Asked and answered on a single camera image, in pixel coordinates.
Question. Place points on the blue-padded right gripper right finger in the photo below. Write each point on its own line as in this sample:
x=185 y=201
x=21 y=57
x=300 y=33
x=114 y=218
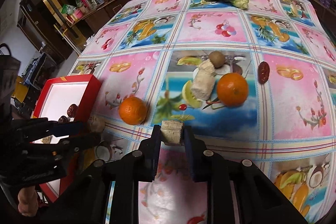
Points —
x=204 y=164

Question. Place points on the orange near tray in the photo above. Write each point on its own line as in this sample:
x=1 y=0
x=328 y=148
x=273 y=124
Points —
x=133 y=111

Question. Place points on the person's left hand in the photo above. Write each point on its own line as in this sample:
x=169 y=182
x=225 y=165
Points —
x=28 y=201

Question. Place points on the orange at table centre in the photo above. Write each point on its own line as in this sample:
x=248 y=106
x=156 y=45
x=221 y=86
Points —
x=232 y=90

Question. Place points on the beige yam chunk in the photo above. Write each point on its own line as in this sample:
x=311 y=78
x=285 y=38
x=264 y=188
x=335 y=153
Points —
x=96 y=124
x=171 y=132
x=46 y=140

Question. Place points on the beige yam chunk by tray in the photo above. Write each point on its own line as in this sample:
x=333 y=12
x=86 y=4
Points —
x=96 y=124

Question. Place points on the red date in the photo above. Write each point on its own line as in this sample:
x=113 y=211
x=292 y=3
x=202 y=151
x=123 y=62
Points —
x=263 y=72
x=72 y=110

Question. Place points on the long beige yam piece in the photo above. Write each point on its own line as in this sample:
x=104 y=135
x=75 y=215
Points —
x=204 y=81

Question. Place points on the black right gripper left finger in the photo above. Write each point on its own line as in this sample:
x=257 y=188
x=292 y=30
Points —
x=142 y=164

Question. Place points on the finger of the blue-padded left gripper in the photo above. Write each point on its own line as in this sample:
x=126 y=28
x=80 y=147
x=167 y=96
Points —
x=38 y=128

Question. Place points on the colourful fruit-print tablecloth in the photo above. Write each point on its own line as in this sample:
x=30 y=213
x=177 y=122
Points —
x=254 y=84

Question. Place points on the beige yam chunk front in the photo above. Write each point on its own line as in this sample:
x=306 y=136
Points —
x=46 y=140

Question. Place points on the red and white tray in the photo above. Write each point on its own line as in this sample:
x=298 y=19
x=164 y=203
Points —
x=55 y=99

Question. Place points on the brown kiwi on table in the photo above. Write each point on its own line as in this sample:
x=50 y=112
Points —
x=217 y=59

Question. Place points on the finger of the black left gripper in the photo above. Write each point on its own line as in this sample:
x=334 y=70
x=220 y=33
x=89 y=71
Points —
x=64 y=147

